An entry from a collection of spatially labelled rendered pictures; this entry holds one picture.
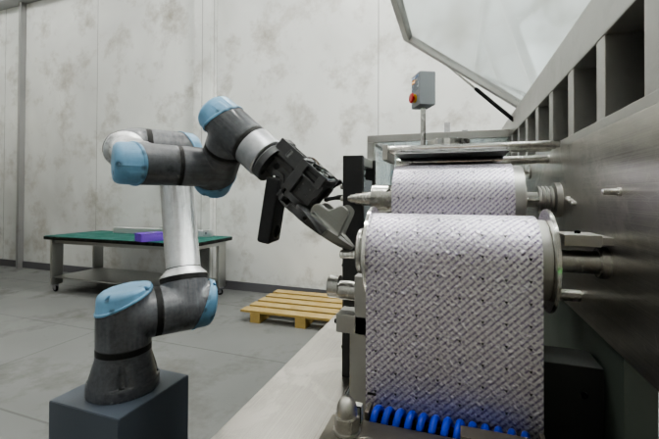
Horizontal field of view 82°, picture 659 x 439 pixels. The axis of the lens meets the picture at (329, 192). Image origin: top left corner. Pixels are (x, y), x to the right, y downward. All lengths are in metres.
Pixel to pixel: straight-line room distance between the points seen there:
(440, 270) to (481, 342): 0.11
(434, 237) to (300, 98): 4.72
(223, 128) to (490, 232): 0.46
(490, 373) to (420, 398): 0.10
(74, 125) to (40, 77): 1.27
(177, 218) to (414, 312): 0.68
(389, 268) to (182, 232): 0.62
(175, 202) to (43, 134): 7.55
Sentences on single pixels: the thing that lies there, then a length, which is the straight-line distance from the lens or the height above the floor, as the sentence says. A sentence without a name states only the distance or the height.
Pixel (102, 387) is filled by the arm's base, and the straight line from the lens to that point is 1.02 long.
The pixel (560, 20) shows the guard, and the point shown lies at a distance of 0.94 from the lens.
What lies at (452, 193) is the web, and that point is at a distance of 0.79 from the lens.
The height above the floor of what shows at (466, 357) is 1.12.
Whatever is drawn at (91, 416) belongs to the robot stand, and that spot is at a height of 0.89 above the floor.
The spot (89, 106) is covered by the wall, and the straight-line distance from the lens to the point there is 7.70.
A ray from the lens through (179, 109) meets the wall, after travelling 6.29.
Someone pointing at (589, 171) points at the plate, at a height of 1.38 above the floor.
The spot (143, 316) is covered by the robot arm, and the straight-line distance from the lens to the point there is 0.97.
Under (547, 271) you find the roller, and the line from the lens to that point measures 0.58.
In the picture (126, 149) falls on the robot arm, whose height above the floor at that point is 1.42.
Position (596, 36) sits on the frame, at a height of 1.58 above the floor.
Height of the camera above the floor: 1.34
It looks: 1 degrees up
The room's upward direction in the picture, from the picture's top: straight up
